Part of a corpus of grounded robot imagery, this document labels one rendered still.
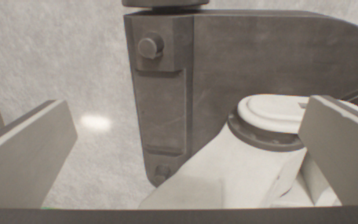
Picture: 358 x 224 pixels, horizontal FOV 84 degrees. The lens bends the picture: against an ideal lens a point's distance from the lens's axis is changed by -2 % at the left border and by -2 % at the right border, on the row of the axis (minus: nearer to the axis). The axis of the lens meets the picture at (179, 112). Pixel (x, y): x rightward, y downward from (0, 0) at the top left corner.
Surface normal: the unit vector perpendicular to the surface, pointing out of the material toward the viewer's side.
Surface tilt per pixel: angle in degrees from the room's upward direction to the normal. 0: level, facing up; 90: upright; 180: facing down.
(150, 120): 0
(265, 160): 90
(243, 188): 90
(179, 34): 45
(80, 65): 0
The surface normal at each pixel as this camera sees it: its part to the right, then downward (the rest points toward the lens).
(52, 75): -0.20, 0.50
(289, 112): -0.02, -0.86
